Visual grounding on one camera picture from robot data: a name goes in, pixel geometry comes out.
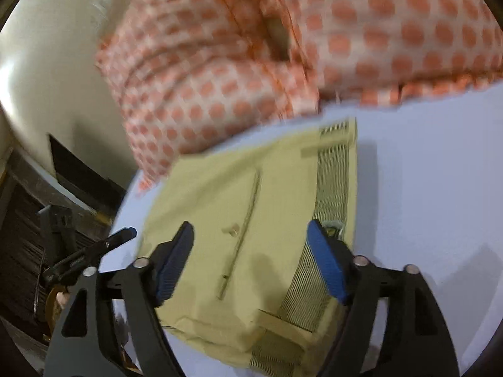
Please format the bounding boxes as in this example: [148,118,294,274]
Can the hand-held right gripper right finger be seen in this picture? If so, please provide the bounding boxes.
[307,219,460,377]

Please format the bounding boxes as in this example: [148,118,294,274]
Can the orange polka dot pillow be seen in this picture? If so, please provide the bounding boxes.
[94,0,503,199]

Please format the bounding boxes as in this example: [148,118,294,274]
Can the light blue bed sheet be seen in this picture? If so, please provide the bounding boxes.
[106,82,503,377]

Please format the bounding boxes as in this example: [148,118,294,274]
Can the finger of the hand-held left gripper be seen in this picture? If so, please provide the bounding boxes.
[83,227,138,271]

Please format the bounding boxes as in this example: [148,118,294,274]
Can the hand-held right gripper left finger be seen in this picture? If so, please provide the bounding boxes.
[42,221,196,377]

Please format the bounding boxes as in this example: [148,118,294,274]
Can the yellow pants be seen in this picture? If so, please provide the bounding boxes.
[139,118,359,370]

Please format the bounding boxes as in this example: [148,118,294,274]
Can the dark wooden furniture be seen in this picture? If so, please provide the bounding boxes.
[0,134,128,346]

